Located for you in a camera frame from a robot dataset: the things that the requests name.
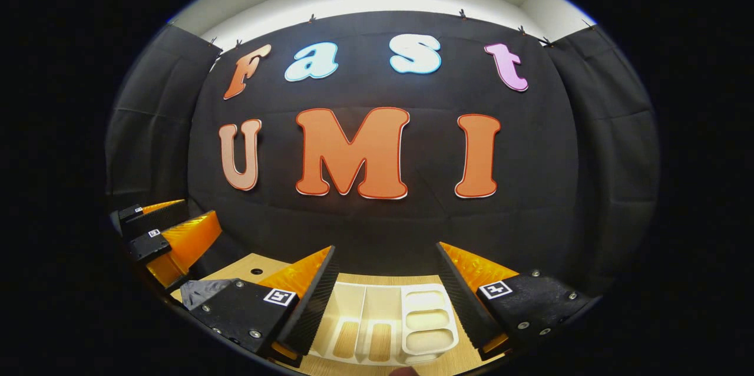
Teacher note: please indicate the white bookshelf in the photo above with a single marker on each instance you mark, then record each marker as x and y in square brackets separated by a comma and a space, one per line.
[353, 305]

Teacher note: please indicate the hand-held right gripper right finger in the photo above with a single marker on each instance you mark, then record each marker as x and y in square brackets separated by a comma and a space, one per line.
[465, 311]

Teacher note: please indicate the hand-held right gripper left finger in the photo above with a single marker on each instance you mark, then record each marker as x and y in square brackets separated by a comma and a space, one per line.
[312, 305]

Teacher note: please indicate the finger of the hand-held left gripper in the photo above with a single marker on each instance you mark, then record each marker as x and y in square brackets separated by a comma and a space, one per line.
[188, 240]
[153, 217]

